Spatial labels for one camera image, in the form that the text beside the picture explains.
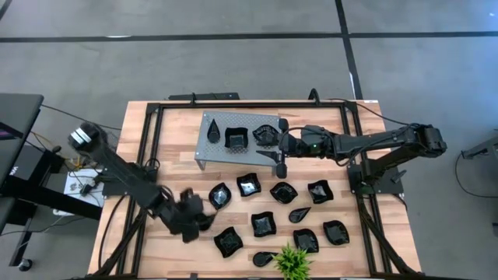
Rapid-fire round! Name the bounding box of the black teardrop mini plate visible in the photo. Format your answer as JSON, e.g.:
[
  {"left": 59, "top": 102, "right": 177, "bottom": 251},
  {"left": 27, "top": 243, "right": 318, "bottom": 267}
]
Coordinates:
[
  {"left": 251, "top": 250, "right": 279, "bottom": 268},
  {"left": 288, "top": 206, "right": 312, "bottom": 224},
  {"left": 206, "top": 118, "right": 221, "bottom": 145}
]

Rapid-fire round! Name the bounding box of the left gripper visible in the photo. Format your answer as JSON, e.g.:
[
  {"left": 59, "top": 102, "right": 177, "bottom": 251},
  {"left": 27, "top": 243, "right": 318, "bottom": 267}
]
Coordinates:
[{"left": 155, "top": 188, "right": 217, "bottom": 244}]

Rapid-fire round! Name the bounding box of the black desk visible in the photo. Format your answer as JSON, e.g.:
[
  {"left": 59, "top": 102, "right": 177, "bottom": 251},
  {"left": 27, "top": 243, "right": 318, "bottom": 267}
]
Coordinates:
[{"left": 0, "top": 92, "right": 45, "bottom": 187}]

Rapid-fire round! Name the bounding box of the black power strip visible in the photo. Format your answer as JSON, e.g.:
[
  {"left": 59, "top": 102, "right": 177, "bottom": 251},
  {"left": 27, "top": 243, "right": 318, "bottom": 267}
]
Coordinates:
[{"left": 168, "top": 92, "right": 240, "bottom": 102}]

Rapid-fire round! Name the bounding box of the grey stand leg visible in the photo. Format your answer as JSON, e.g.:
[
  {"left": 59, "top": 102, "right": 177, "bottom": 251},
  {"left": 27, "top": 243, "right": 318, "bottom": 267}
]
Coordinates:
[{"left": 461, "top": 131, "right": 498, "bottom": 160}]

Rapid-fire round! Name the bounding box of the green artificial plant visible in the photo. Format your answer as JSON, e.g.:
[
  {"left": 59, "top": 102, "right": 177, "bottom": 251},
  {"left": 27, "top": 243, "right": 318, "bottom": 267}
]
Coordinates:
[{"left": 272, "top": 242, "right": 314, "bottom": 280}]

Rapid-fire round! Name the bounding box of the white printed sheet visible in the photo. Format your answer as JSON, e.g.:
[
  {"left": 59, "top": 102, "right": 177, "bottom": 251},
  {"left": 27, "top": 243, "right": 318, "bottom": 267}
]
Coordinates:
[{"left": 63, "top": 167, "right": 107, "bottom": 208}]

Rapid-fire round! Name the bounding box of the grey perforated metal shelf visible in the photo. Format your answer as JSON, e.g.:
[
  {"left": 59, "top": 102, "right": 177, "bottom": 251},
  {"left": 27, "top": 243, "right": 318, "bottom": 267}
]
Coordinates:
[{"left": 193, "top": 110, "right": 283, "bottom": 171}]

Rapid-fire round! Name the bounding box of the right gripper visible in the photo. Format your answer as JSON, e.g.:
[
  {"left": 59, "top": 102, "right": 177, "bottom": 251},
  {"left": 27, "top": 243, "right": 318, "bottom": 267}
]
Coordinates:
[{"left": 255, "top": 118, "right": 312, "bottom": 179}]

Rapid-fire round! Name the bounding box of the black aluminium table frame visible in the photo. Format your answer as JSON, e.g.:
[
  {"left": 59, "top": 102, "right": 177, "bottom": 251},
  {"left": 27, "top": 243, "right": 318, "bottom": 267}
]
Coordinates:
[{"left": 91, "top": 99, "right": 425, "bottom": 280}]

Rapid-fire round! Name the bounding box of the black desk leg frame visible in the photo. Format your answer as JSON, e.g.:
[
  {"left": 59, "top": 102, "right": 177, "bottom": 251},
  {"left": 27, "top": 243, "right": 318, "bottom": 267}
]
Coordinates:
[{"left": 0, "top": 143, "right": 103, "bottom": 272}]

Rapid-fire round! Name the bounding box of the black leaf-shaped mini plate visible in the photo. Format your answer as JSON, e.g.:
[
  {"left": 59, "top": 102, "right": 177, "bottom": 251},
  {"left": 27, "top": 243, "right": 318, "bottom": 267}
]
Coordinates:
[
  {"left": 208, "top": 181, "right": 233, "bottom": 211},
  {"left": 322, "top": 219, "right": 350, "bottom": 247},
  {"left": 269, "top": 180, "right": 299, "bottom": 205},
  {"left": 251, "top": 124, "right": 281, "bottom": 147}
]

